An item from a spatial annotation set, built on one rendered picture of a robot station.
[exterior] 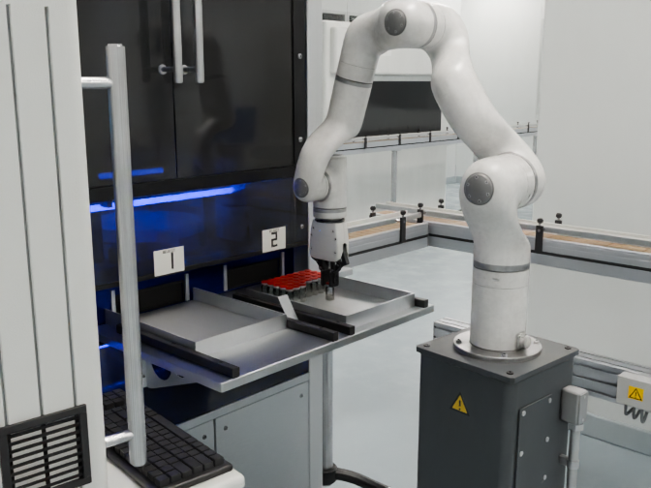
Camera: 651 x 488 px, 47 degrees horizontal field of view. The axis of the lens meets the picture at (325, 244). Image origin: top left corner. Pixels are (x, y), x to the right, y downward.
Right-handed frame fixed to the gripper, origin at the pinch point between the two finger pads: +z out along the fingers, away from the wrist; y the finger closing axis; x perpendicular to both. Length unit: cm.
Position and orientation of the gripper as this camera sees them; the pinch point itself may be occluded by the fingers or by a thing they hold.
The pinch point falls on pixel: (329, 277)
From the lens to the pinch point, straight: 193.5
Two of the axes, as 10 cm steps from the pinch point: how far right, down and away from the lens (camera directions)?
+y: 7.3, 1.4, -6.6
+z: 0.0, 9.8, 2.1
